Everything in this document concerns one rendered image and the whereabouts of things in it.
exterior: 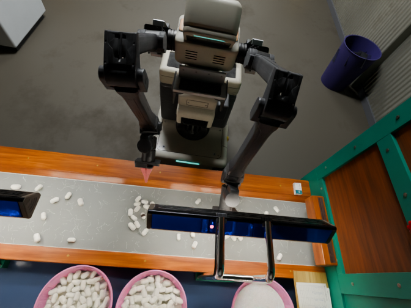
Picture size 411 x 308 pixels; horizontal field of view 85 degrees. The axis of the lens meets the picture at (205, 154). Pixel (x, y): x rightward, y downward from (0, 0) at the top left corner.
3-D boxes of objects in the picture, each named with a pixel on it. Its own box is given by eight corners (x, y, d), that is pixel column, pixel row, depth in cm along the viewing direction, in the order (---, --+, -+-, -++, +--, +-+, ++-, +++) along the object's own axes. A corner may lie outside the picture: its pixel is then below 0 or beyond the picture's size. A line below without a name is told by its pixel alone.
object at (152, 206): (150, 204, 76) (148, 198, 70) (322, 220, 83) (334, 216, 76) (146, 228, 72) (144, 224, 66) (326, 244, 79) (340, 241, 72)
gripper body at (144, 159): (158, 167, 95) (160, 150, 94) (134, 165, 94) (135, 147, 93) (160, 164, 101) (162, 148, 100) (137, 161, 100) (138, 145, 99)
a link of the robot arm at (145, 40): (138, 28, 50) (92, 24, 49) (141, 90, 56) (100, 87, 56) (166, 31, 89) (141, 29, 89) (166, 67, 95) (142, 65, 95)
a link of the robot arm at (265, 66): (315, 76, 54) (277, 65, 53) (291, 126, 61) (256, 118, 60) (271, 52, 93) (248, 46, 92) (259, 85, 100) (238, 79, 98)
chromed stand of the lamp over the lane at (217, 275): (197, 234, 109) (214, 211, 70) (238, 238, 111) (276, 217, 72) (194, 280, 99) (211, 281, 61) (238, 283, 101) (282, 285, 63)
